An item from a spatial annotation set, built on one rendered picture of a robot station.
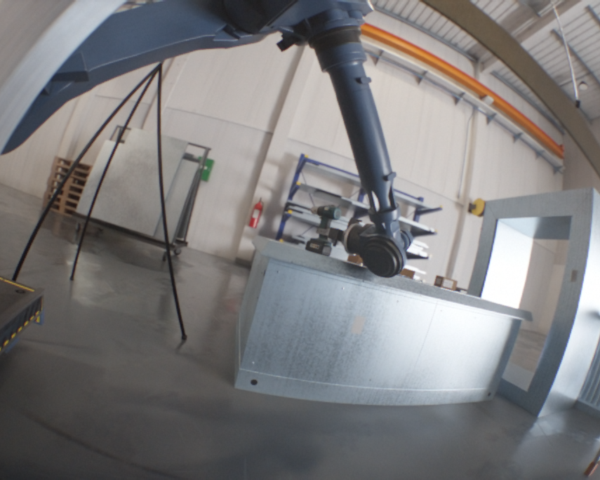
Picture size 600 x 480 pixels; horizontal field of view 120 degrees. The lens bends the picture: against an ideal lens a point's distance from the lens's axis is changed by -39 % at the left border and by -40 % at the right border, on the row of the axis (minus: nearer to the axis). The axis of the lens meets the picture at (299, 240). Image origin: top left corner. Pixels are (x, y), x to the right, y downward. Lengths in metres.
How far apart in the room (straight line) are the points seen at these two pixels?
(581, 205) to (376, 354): 1.74
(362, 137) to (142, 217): 3.17
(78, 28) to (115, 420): 0.95
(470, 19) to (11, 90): 0.21
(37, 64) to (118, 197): 3.81
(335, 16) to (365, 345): 1.28
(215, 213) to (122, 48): 5.26
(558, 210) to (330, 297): 1.84
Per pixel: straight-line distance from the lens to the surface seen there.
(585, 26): 9.69
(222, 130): 6.32
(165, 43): 0.93
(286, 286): 1.13
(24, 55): 0.15
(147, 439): 0.94
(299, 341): 1.21
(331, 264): 1.11
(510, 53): 0.18
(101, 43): 0.92
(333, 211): 1.31
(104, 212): 3.97
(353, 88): 0.96
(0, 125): 0.16
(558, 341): 2.18
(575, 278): 2.19
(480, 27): 0.17
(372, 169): 0.98
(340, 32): 0.98
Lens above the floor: 0.66
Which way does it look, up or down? 1 degrees up
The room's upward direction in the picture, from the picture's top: 16 degrees clockwise
